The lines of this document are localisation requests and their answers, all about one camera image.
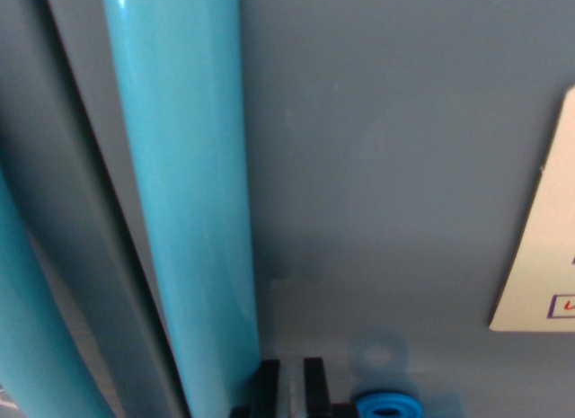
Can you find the grey fridge door with display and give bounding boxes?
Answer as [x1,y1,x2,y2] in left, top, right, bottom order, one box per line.
[0,0,186,418]

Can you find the teal handle of logo door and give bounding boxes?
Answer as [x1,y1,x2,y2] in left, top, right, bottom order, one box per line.
[101,0,262,418]

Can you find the blue plastic clip without card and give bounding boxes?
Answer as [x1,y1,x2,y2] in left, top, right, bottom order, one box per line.
[353,390,424,418]

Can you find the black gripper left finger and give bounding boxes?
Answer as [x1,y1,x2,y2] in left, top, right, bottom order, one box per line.
[249,359,281,418]

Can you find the teal handle of display door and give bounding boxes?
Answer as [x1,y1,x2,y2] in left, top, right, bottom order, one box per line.
[0,164,117,418]

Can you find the cream shopping list card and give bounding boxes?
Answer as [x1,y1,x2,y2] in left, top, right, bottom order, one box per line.
[488,84,575,334]

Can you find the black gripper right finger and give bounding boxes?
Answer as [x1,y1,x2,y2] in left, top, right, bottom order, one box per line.
[302,356,333,418]

